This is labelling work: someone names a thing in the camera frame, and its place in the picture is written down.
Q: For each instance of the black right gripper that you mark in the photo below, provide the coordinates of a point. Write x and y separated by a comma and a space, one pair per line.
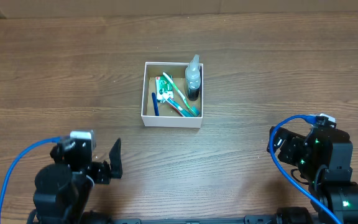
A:
293, 144

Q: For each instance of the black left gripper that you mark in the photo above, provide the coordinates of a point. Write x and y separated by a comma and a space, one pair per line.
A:
104, 173

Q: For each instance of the blue disposable razor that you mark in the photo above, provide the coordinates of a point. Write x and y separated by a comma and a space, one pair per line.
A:
155, 104

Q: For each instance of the green Dettol soap bar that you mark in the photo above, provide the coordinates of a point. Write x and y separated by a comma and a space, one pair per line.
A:
163, 88

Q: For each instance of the teal toothpaste tube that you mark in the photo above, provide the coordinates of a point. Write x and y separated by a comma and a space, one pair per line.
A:
182, 112

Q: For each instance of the green white toothbrush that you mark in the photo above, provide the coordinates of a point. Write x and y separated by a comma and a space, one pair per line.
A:
193, 110

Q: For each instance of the clear foam soap pump bottle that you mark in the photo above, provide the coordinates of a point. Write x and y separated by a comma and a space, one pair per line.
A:
193, 78

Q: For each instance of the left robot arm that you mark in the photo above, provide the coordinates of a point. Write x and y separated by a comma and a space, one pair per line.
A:
63, 188

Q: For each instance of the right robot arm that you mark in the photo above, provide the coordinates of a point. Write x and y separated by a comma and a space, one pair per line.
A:
315, 157

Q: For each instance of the pink open cardboard box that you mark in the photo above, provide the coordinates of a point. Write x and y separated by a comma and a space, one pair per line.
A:
168, 117

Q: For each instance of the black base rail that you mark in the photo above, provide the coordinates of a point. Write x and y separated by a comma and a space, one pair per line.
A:
194, 219

